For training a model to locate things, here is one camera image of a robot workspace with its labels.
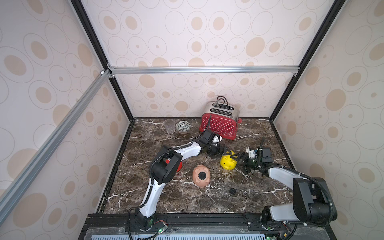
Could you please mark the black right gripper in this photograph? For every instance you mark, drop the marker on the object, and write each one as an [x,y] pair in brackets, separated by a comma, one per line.
[246,160]

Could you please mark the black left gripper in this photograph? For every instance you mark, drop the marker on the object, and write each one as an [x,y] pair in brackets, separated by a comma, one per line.
[219,152]

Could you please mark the aluminium frame rail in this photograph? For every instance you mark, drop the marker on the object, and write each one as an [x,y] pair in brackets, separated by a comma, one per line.
[203,70]
[19,186]

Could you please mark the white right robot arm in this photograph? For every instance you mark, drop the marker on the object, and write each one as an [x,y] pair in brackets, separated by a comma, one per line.
[312,200]

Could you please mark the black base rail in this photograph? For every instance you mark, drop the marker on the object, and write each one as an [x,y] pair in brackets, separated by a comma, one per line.
[249,221]

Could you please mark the red piggy bank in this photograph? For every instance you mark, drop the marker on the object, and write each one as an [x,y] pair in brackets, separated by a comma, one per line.
[179,167]

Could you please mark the pink piggy bank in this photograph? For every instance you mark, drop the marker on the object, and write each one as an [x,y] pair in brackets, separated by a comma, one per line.
[201,176]

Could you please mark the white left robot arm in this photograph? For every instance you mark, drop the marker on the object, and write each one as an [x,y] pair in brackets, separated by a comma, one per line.
[164,167]

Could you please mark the aluminium frame rail back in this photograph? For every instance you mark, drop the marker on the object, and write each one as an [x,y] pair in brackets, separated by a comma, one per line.
[203,70]

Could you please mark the black round plug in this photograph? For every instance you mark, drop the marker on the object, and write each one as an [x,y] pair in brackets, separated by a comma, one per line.
[232,191]

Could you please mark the floral patterned bowl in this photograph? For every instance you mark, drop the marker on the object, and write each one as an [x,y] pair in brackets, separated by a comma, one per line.
[183,127]

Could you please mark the yellow piggy bank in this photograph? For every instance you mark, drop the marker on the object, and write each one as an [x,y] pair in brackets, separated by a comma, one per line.
[227,162]

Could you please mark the aluminium frame rail left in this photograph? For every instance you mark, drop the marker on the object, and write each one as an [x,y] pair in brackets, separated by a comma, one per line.
[19,186]

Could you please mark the clear drinking glass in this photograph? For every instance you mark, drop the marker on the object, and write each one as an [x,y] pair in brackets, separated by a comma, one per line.
[170,126]

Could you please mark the red polka dot toaster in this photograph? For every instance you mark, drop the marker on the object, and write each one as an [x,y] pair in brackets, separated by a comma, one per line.
[222,118]

